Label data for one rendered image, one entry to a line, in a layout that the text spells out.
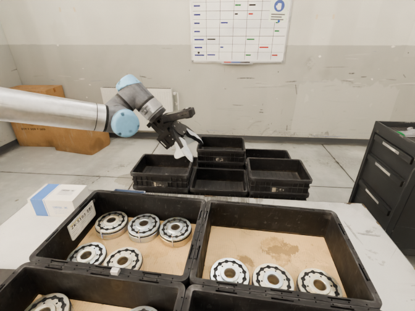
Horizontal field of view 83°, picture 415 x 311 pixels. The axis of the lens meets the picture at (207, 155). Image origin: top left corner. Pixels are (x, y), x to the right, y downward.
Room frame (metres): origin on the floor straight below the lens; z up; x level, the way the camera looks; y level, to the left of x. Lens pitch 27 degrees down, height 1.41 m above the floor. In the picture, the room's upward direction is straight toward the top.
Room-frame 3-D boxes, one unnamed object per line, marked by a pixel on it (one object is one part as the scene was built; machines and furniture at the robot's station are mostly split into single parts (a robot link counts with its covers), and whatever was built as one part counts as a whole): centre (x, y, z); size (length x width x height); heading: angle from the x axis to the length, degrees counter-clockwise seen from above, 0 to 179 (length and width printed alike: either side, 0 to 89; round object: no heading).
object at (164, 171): (1.48, 0.31, 0.37); 0.40 x 0.30 x 0.45; 85
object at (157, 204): (0.51, 0.22, 0.87); 0.40 x 0.30 x 0.11; 82
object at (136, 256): (0.44, 0.23, 0.86); 0.10 x 0.10 x 0.01
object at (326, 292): (0.37, -0.28, 0.86); 0.05 x 0.05 x 0.01
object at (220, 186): (1.46, -0.09, 0.31); 0.40 x 0.30 x 0.34; 85
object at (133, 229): (0.58, 0.21, 0.86); 0.10 x 0.10 x 0.01
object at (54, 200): (0.86, 0.67, 0.75); 0.20 x 0.12 x 0.09; 86
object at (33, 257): (0.51, 0.22, 0.92); 0.40 x 0.30 x 0.02; 82
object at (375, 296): (0.45, -0.18, 0.92); 0.40 x 0.30 x 0.02; 82
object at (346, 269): (0.45, -0.18, 0.87); 0.40 x 0.30 x 0.11; 82
